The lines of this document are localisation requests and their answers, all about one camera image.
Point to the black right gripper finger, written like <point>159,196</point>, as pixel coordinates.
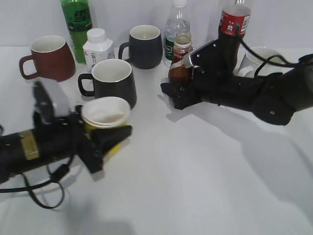
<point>170,90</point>

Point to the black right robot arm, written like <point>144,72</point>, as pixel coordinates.
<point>273,98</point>

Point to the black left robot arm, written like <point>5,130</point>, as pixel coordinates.
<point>19,150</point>

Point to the black mug front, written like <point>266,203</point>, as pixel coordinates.
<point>111,77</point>

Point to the clear water bottle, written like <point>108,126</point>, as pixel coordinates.
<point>176,22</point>

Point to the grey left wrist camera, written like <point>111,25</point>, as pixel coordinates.
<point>51,102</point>

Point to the yellow paper cup stack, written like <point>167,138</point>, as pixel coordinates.
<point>105,113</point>

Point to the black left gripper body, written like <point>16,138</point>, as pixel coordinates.
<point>64,137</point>

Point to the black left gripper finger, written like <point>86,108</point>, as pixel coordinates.
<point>108,141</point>
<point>78,114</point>

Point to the green soda bottle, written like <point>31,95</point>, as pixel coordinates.
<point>79,22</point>

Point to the dark blue mug rear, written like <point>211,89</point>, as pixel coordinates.
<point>144,47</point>

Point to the white milk bottle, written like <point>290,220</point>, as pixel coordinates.
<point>97,48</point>

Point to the brown Nescafe coffee bottle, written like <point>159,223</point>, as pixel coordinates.
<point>182,46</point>

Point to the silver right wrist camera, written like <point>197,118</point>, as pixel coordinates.
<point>202,55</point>

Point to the dark red ceramic mug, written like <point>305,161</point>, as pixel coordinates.
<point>52,59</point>

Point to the cola bottle red label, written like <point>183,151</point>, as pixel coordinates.
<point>234,18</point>

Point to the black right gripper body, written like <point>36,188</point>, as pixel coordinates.
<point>214,83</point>

